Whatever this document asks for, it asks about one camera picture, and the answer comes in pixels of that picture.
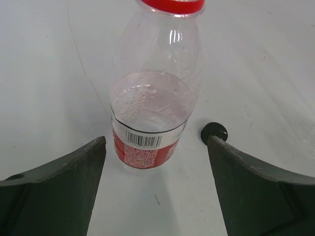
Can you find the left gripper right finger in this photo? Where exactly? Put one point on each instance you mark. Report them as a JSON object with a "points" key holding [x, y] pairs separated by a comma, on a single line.
{"points": [[260, 199]]}

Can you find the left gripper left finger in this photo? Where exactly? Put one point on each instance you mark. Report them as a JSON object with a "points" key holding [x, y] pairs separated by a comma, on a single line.
{"points": [[54, 199]]}

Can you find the clear bottle red label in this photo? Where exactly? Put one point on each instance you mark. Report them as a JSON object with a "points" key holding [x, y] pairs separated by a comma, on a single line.
{"points": [[156, 80]]}

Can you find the black bottle cap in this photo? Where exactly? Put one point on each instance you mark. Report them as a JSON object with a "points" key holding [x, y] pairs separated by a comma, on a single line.
{"points": [[213, 129]]}

